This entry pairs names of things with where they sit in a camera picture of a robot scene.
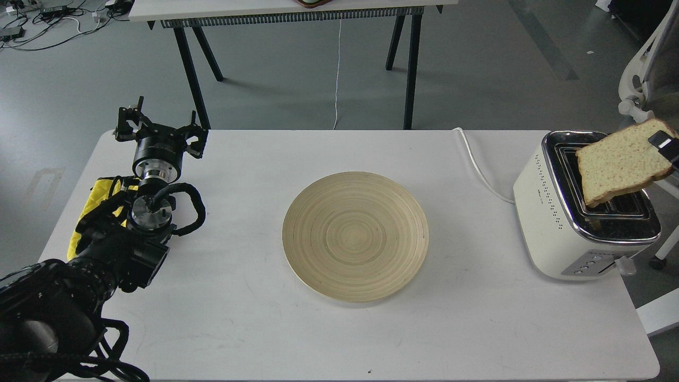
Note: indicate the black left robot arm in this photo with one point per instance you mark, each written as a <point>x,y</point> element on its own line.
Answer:
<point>52,321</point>

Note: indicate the round wooden plate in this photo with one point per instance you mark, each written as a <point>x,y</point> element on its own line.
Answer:
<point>355,236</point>

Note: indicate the white background table black legs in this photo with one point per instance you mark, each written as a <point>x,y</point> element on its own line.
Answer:
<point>179,16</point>

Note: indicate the white office chair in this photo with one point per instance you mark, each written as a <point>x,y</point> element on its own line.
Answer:
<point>650,78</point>

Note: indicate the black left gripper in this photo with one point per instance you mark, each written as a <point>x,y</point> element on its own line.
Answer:
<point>160,150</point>

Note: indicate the slice of bread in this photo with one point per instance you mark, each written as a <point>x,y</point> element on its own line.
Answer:
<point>623,162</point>

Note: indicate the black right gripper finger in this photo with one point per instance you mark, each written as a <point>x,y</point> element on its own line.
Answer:
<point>667,146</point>

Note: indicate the cream chrome toaster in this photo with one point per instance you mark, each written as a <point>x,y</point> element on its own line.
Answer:
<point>566,239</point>

